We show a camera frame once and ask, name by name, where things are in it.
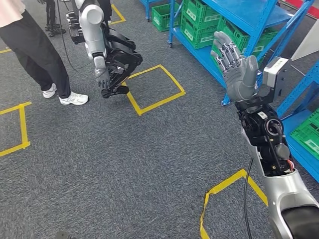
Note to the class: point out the person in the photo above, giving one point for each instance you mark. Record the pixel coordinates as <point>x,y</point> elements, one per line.
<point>37,56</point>

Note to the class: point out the bystander robot grey hand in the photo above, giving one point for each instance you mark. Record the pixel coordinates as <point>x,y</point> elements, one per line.
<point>103,79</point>

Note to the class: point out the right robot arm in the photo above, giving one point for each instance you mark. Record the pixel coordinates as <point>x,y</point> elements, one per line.
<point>286,194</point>

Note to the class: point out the green plastic crate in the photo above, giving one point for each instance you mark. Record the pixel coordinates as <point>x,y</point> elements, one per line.
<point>162,16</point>
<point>236,36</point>
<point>308,135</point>
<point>196,29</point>

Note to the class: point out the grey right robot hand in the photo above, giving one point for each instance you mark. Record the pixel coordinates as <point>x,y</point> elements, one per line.
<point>240,80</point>

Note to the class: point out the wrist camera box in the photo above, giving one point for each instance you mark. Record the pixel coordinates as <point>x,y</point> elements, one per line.
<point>62,235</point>
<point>275,71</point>

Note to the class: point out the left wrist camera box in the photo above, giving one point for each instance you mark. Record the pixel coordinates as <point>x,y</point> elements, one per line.
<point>62,235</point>

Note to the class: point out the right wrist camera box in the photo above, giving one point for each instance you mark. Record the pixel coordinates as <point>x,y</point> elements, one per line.
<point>275,71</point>

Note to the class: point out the white slanted board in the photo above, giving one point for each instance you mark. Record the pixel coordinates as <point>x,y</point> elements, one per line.
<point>308,43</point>

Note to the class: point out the bystander robot silver arm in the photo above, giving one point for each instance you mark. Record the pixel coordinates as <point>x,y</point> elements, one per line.
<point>92,29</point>

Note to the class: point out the yellow floor tape square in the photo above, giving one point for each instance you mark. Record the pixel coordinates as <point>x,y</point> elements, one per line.
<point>154,106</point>
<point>4,50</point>
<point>23,125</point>

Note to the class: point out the red barrier belt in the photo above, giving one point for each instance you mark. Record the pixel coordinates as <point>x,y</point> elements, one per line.
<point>311,8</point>

